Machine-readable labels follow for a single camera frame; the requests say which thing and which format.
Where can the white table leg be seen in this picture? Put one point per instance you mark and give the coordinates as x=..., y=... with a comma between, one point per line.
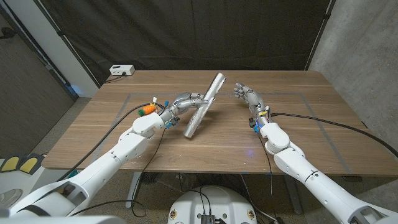
x=134, y=189

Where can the white power strip box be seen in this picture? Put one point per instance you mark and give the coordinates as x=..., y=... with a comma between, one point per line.
x=122, y=69

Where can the white robot torso edge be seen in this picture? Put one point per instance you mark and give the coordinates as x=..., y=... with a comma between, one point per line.
x=62, y=221

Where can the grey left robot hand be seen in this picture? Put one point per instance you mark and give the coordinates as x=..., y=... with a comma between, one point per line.
x=180, y=102

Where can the aluminum foil roll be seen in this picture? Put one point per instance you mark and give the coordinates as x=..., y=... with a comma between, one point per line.
x=199, y=118

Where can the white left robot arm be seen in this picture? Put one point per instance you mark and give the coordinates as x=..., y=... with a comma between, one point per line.
x=102, y=168

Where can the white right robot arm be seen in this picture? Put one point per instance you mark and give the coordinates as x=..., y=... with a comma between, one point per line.
x=311, y=177

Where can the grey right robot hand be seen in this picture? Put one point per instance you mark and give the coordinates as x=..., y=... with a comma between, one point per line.
x=255, y=99

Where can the grey table leg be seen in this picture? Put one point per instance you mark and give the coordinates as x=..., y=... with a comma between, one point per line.
x=293, y=194

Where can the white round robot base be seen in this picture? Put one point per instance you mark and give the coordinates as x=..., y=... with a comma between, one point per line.
x=224, y=202

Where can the colourful toy basket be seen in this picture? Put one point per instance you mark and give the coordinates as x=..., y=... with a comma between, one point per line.
x=73, y=174

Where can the black backdrop stand pole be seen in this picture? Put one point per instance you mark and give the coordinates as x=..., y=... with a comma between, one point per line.
x=322, y=31
x=61, y=35

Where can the orange toy carrot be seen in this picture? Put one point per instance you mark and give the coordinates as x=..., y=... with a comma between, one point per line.
x=148, y=109

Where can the black backdrop curtain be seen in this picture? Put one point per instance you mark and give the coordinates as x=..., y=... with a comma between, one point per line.
x=202, y=31

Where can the yellow foot pedal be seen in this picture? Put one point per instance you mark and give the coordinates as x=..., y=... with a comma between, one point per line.
x=10, y=164
x=29, y=164

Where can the white floor platform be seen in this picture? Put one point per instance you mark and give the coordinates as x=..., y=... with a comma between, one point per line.
x=32, y=184

